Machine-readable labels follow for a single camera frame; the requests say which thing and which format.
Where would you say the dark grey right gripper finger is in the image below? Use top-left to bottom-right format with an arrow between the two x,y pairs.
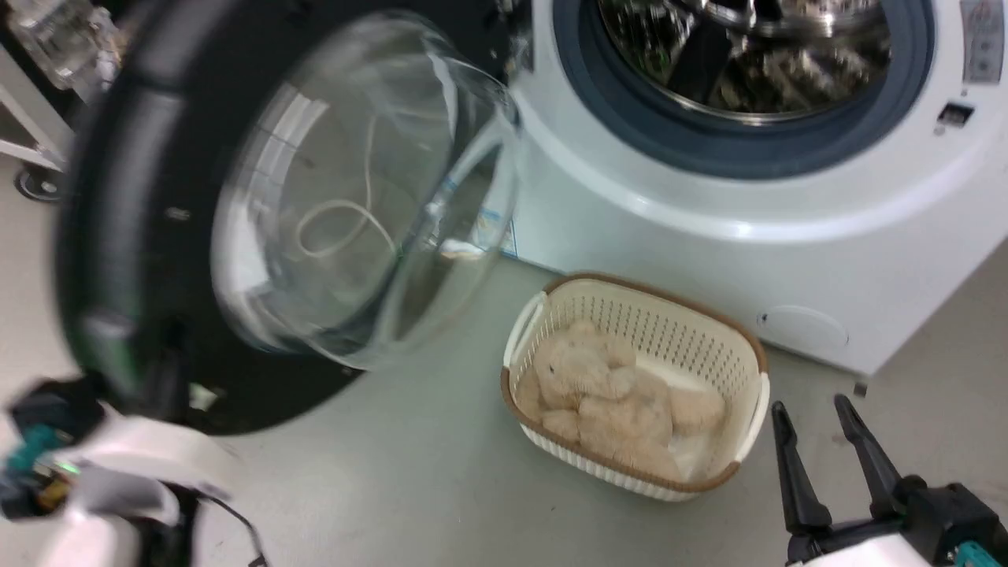
834,394 -> 908,521
771,401 -> 833,538

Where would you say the grey cart with caster wheel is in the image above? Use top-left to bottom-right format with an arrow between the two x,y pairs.
0,39 -> 80,204

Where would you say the stainless steel washer drum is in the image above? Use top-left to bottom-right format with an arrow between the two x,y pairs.
596,0 -> 893,123

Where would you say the white coiled cord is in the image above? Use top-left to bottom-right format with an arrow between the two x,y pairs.
295,110 -> 398,261

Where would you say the beige plush teddy bear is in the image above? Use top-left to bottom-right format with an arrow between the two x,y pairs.
516,320 -> 727,481

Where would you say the grey rubber door gasket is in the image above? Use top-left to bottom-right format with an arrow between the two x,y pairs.
551,0 -> 936,180

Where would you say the blue white energy sticker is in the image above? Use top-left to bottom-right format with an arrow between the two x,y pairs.
471,206 -> 521,259

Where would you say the white front-load washing machine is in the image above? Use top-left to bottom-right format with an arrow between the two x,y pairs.
465,0 -> 1008,377

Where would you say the grey washer control panel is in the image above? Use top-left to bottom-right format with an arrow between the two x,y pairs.
959,0 -> 1007,86

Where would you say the cream plastic laundry basket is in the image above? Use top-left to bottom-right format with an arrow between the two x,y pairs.
500,272 -> 771,502

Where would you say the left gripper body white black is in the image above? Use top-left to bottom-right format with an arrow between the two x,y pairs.
0,376 -> 241,524

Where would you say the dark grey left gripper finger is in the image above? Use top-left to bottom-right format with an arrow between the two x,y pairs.
135,327 -> 198,426

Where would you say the black door latch slot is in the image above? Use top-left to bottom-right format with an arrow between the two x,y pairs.
936,102 -> 976,132

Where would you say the round drain filter cover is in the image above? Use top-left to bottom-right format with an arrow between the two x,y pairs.
758,305 -> 851,353

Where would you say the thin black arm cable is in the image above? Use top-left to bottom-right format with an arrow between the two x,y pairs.
193,490 -> 269,567

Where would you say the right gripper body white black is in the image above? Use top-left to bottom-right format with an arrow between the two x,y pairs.
785,475 -> 1008,567

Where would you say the black-rimmed glass washer door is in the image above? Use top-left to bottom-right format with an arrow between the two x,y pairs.
54,0 -> 527,436

